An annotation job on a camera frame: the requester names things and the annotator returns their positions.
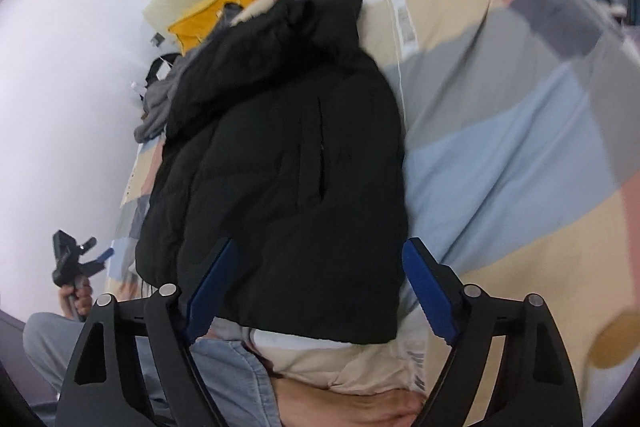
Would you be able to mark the wall socket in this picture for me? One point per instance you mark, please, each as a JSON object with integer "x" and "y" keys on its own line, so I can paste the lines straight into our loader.
{"x": 157, "y": 39}

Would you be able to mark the dark grey sock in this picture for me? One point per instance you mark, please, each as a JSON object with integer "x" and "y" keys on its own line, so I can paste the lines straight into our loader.
{"x": 231, "y": 13}

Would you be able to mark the black puffer jacket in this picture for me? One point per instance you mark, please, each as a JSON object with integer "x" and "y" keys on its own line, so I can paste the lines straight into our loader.
{"x": 280, "y": 167}

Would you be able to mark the white bottle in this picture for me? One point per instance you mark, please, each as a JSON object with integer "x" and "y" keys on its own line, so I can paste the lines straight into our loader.
{"x": 136, "y": 89}

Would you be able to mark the yellow pillow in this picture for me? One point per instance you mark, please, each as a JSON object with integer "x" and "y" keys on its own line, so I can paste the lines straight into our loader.
{"x": 220, "y": 14}

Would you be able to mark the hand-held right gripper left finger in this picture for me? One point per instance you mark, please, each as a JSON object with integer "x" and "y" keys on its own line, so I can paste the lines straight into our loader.
{"x": 210, "y": 287}

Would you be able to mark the person's blue jeans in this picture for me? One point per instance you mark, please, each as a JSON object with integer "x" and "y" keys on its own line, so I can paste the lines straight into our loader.
{"x": 235, "y": 382}

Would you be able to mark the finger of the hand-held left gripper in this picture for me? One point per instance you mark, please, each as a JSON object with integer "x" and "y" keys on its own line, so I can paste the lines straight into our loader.
{"x": 88, "y": 245}
{"x": 97, "y": 261}

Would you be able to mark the black bag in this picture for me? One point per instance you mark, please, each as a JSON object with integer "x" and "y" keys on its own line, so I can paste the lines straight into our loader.
{"x": 160, "y": 68}

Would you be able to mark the patchwork checked quilt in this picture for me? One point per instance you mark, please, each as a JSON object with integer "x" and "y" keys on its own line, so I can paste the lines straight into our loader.
{"x": 500, "y": 107}

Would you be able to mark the person's left hand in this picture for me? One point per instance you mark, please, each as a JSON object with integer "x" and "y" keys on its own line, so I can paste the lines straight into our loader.
{"x": 85, "y": 299}

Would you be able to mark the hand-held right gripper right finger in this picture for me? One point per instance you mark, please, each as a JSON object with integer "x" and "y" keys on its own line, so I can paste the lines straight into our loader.
{"x": 430, "y": 292}

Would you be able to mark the beige cloth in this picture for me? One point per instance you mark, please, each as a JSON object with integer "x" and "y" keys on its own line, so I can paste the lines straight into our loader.
{"x": 325, "y": 359}

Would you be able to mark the grey fleece garment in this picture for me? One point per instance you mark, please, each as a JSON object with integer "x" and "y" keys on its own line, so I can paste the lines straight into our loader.
{"x": 157, "y": 107}

